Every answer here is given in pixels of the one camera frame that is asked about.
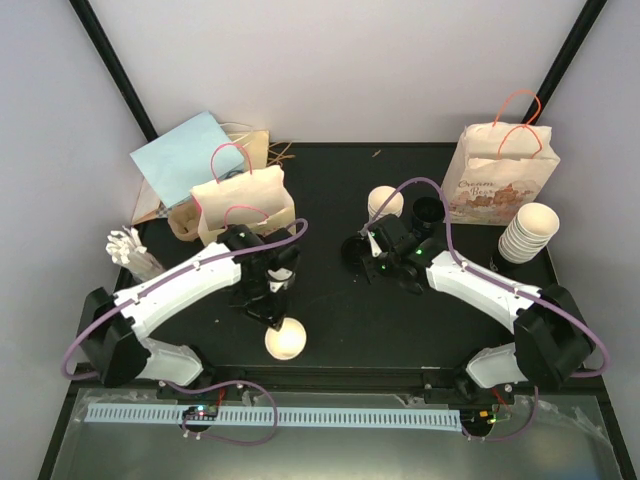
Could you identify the patterned flat paper bag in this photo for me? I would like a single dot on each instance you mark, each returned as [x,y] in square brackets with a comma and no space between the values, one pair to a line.
[148,206]

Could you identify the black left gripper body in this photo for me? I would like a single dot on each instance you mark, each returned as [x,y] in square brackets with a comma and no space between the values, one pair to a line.
[262,308]

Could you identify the tall stack paper cups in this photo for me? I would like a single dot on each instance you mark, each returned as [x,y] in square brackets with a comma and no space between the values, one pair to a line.
[525,237]

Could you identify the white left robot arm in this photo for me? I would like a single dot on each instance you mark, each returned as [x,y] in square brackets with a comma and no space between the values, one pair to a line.
[117,328]

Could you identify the cream paper bag pink sides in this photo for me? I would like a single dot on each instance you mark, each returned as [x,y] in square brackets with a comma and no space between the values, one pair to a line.
[257,198]

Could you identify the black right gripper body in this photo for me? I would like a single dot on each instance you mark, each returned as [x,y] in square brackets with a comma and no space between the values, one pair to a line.
[390,261]

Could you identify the black lid stack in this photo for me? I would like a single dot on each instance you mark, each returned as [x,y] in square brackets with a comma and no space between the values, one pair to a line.
[426,215]

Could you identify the black sleeved paper cup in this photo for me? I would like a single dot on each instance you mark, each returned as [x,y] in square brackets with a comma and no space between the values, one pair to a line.
[287,342]

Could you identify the stacked pulp cup carriers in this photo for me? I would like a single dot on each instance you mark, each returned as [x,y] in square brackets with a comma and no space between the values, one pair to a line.
[183,220]

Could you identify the light blue slotted cable duct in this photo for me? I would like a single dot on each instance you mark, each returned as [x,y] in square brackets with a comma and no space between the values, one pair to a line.
[157,414]

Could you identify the small stack paper cups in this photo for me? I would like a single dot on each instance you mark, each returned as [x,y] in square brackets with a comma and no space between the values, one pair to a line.
[378,196]

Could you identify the Cream Bear printed paper bag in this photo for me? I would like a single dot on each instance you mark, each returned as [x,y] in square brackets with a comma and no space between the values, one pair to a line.
[497,168]

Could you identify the light blue paper bag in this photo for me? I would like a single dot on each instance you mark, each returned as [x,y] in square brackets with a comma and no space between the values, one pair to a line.
[191,154]

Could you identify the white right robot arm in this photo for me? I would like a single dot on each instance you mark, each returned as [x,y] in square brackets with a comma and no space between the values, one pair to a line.
[549,343]

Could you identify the brown kraft paper bag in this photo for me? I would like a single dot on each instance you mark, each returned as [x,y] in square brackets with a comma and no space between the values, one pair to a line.
[262,151]

